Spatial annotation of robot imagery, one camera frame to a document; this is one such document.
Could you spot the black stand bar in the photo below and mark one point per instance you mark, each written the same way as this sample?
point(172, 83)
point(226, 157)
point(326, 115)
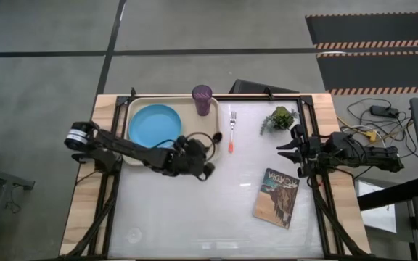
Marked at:
point(394, 194)

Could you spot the black power adapter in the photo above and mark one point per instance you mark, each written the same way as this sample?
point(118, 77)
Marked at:
point(383, 111)

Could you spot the blue round plate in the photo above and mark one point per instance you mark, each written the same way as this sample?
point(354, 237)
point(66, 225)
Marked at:
point(151, 125)

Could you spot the white paper sheet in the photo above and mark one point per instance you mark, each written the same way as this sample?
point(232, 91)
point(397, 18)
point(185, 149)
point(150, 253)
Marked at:
point(377, 214)

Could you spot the wooden table board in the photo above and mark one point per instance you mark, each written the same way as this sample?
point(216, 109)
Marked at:
point(85, 203)

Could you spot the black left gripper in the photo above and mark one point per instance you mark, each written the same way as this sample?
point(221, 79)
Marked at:
point(191, 159)

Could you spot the small potted green plant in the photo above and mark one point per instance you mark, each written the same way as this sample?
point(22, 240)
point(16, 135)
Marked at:
point(281, 119)

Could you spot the beige plastic tray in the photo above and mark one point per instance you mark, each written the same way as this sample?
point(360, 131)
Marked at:
point(191, 125)

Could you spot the yellow plug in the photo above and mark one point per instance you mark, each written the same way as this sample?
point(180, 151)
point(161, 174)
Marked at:
point(371, 136)

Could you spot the black angular cover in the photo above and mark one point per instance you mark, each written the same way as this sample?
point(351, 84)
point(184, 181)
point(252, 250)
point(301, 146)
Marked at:
point(256, 87)

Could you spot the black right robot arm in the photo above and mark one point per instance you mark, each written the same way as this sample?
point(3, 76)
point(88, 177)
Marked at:
point(372, 156)

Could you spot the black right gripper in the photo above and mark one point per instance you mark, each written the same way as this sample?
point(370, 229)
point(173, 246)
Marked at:
point(312, 154)

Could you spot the purple faceted cup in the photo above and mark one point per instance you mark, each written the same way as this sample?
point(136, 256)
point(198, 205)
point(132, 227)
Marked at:
point(202, 103)

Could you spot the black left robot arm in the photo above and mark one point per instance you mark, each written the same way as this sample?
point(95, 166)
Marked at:
point(129, 148)

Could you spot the black hazard-striped floor mat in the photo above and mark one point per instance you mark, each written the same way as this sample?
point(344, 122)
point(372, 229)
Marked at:
point(379, 72)
point(372, 29)

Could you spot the illustrated book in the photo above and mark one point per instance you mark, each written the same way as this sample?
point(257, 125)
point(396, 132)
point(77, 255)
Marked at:
point(276, 199)

